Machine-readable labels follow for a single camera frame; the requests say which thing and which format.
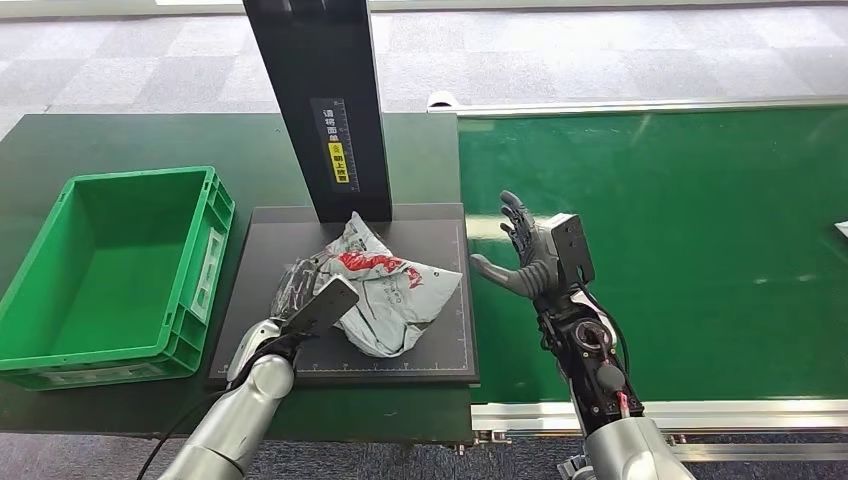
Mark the green plastic crate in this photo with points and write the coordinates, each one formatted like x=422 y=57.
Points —
x=99 y=278

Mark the black yellow column label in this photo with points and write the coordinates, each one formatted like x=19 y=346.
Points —
x=336 y=146

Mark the black scanner column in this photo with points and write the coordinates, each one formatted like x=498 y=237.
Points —
x=318 y=66

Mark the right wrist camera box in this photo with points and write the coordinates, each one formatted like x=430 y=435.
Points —
x=573 y=248

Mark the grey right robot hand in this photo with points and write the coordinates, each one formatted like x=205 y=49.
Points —
x=530 y=265

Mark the white parcel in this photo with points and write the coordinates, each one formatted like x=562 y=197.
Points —
x=842 y=229

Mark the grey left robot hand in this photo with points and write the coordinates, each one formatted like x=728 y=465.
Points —
x=291 y=288

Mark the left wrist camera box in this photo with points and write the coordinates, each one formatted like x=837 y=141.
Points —
x=324 y=308

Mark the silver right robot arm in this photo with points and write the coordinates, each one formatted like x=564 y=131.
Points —
x=603 y=397

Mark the white conveyor end cap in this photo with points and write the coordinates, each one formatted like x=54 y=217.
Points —
x=440 y=99

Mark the wide aluminium conveyor rail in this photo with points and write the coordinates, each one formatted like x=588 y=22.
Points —
x=530 y=417

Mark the grey plastic mailer package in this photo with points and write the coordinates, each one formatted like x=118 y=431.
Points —
x=391 y=298

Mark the green conveyor belt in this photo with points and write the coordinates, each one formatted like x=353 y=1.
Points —
x=696 y=265

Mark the thin aluminium conveyor rail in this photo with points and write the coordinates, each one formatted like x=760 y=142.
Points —
x=636 y=104

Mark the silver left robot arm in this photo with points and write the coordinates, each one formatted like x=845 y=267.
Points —
x=232 y=417

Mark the black scanner base platform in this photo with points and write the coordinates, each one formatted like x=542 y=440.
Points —
x=437 y=358

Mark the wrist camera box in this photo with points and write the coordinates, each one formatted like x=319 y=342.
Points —
x=324 y=308
x=573 y=248

